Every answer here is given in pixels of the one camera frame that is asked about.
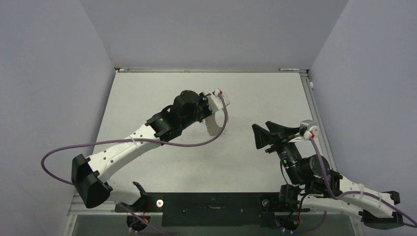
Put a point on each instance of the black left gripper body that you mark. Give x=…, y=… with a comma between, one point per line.
x=203, y=109

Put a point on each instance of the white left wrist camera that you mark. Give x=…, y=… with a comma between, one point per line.
x=217, y=100

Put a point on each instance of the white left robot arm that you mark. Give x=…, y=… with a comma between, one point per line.
x=91, y=175

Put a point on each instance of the white marker pen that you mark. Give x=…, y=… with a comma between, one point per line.
x=289, y=70

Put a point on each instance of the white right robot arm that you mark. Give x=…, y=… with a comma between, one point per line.
x=313, y=184

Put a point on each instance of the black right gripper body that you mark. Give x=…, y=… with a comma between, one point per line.
x=286, y=151

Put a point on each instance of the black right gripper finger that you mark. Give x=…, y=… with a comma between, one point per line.
x=263, y=137
x=281, y=130

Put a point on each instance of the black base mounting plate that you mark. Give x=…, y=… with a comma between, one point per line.
x=214, y=209

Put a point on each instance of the aluminium table frame rail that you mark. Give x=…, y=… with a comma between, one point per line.
x=322, y=137

